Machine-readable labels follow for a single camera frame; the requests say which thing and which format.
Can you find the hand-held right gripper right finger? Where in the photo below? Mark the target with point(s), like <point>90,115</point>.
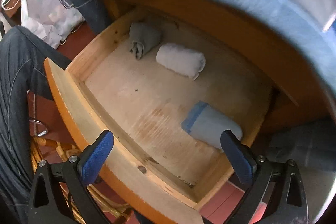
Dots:
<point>237,158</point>

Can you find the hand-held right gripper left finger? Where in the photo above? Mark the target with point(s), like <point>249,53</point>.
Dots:
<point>97,158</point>

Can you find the rattan chair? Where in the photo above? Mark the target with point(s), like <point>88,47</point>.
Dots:
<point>56,146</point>

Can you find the white sock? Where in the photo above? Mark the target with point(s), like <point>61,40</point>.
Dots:
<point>181,58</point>

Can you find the chrome metal tube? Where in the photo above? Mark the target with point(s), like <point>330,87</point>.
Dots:
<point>43,132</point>

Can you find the person's left leg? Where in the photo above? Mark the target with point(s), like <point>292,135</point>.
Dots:
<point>15,108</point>

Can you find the white plastic sheet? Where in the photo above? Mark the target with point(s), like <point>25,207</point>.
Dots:
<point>44,17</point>

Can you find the dark grey sock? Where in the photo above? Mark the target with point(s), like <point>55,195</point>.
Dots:
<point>144,37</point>

